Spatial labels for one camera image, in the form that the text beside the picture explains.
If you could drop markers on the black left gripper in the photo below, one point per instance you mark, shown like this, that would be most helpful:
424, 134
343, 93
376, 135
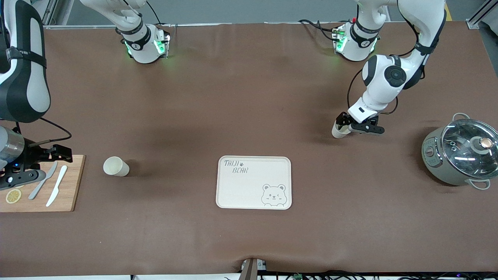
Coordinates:
343, 119

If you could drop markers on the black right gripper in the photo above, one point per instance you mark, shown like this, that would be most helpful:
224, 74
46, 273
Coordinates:
32, 156

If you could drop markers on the white plastic cup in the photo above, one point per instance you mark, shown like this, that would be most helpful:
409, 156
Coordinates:
116, 167
337, 134

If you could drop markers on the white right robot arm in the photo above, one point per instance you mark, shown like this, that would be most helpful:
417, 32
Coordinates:
23, 77

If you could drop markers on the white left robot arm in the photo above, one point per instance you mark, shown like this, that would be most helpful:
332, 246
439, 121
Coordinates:
379, 89

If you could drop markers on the beige bear print tray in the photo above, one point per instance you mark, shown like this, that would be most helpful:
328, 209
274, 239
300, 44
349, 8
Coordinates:
241, 190

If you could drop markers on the grey plastic knife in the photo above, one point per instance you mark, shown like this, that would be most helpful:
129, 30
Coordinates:
38, 186

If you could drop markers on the white plastic knife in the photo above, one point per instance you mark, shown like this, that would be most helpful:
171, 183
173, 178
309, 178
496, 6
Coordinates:
53, 193

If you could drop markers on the bamboo cutting board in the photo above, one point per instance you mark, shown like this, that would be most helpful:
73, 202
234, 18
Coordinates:
70, 194

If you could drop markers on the lemon slice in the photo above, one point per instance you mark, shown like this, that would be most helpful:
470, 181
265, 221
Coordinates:
13, 196

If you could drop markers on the metal base connector plate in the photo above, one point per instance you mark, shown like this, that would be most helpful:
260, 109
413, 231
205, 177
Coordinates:
337, 39
163, 42

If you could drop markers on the grey electric cooking pot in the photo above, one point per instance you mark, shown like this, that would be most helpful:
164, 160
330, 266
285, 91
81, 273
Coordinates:
432, 159

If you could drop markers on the glass pot lid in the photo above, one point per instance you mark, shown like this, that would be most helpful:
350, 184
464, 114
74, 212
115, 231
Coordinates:
467, 149

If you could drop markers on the aluminium frame profile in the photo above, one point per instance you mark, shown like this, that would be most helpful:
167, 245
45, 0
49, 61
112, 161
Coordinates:
472, 23
49, 17

